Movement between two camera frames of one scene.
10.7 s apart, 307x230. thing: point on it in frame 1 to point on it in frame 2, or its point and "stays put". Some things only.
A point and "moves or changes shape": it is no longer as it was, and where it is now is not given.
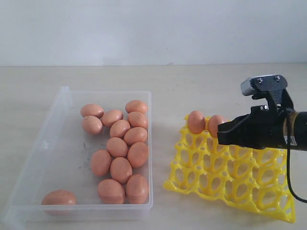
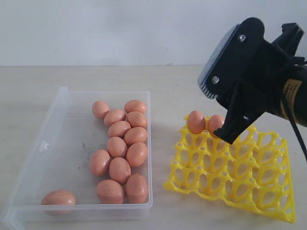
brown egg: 214,121 stays put
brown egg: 196,122 stays put
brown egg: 110,191 stays put
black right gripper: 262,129 to 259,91
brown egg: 59,197 stays put
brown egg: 92,109 moves or changes shape
